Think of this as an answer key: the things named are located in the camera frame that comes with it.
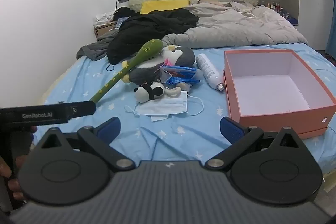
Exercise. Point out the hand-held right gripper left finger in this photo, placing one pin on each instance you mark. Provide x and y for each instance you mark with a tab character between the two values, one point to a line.
110	127

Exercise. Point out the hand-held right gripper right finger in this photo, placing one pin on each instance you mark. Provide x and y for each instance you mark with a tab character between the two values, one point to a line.
231	129

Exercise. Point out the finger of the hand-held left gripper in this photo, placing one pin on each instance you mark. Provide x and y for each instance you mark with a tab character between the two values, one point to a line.
82	109

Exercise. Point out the pink cardboard box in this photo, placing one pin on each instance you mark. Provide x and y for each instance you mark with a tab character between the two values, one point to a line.
275	119

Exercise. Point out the small black white plush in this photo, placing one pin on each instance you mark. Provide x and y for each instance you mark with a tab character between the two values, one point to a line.
147	91

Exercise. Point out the light blue face mask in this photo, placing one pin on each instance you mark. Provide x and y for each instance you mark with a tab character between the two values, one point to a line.
162	106

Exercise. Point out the blue snack packet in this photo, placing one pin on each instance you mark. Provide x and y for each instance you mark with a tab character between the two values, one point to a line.
178	74

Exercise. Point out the green plush massage stick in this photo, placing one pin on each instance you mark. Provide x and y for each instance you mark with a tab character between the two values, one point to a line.
147	52

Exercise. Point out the person's left hand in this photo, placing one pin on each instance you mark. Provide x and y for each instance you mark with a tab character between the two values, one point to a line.
5	167

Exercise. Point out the blue star bed sheet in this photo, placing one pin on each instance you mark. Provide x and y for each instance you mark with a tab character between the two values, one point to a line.
78	77

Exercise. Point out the dark grey cloth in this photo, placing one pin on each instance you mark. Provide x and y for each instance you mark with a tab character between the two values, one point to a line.
92	50

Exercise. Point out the white spray can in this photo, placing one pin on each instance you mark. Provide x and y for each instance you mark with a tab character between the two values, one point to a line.
207	69

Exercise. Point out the grey penguin plush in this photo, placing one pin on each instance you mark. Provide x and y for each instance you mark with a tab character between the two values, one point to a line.
183	57

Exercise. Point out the white crumpled cloth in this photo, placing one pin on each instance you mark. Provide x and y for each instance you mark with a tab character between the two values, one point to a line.
103	18

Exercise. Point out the blue patterned packet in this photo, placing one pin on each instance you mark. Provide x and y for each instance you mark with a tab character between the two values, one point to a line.
122	22

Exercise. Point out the black clothing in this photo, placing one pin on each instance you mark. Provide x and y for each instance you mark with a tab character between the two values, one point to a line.
147	29

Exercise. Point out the grey duvet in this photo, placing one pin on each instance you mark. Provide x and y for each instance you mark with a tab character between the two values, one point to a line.
236	27

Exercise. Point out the black bundled cloth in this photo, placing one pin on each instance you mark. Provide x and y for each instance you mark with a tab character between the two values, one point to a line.
123	11

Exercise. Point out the blue tray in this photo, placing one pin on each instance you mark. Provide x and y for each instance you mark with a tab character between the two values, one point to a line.
292	20

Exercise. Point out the pink pillow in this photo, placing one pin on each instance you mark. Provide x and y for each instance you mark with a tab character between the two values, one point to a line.
212	2

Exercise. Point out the row of cosmetic bottles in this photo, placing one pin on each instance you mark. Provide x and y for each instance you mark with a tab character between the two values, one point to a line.
275	7

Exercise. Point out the yellow pillow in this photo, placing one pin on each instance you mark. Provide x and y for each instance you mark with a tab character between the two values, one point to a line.
162	5

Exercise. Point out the blue curtain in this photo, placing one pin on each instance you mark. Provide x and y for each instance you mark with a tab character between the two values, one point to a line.
332	43

